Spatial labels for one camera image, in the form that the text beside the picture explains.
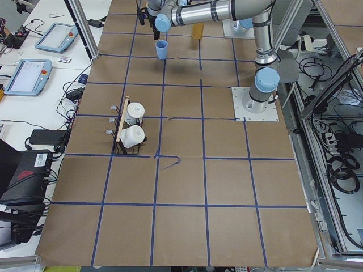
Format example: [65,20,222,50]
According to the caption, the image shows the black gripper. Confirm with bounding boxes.
[137,5,160,40]

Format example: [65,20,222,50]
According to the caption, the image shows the blue plastic cup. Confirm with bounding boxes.
[155,40,168,60]

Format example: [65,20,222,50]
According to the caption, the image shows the bamboo chopstick holder cup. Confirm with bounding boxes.
[192,23,204,40]

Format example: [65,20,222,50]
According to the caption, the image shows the white mug far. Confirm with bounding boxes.
[125,102,145,125]

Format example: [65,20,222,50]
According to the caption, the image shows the white mug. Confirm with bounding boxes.
[125,102,145,125]
[120,125,145,148]

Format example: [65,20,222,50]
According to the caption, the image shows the teach pendant far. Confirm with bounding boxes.
[35,23,78,53]

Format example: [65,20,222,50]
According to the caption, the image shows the teach pendant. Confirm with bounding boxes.
[35,23,78,53]
[4,59,53,96]

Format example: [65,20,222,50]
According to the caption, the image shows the white mug near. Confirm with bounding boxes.
[120,125,145,148]

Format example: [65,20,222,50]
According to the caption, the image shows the teach pendant near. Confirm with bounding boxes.
[4,59,53,96]

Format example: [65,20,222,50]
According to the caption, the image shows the black power adapter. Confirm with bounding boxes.
[29,129,66,145]

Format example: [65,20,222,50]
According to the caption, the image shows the black computer box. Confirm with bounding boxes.
[1,150,53,206]

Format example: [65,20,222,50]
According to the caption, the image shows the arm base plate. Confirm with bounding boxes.
[231,87,279,122]
[222,18,255,39]

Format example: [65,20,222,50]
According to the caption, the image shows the aluminium frame post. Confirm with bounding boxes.
[64,0,99,60]

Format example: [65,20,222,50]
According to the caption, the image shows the black wire mug rack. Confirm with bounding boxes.
[106,96,147,155]

